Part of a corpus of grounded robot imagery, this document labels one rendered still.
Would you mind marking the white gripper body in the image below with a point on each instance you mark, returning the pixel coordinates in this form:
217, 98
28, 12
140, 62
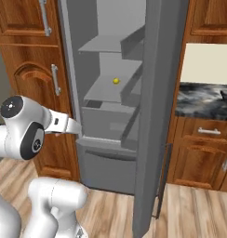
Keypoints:
73, 126

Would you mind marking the grey fridge door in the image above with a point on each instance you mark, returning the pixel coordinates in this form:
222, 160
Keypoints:
158, 93

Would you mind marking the arched wooden cupboard door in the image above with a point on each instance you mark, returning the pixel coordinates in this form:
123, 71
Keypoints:
28, 80

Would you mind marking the wooden base cupboard door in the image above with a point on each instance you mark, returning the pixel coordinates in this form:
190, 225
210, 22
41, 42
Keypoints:
199, 164

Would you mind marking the grey fridge crisper drawer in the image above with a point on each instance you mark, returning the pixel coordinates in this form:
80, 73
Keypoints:
103, 119

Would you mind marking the grey fridge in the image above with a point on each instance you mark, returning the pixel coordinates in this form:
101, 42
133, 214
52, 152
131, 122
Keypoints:
109, 62

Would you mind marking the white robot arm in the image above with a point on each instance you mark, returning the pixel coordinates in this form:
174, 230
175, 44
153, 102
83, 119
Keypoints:
22, 124

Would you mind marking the wooden wall cupboard door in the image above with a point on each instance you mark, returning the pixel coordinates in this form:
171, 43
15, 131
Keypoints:
211, 18

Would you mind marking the wooden drawer front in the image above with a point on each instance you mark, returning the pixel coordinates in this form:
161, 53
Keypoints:
208, 124

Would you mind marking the small yellow lemon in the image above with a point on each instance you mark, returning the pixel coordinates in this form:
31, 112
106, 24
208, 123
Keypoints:
116, 81

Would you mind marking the grey freezer drawer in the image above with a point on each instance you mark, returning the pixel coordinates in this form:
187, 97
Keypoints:
109, 173

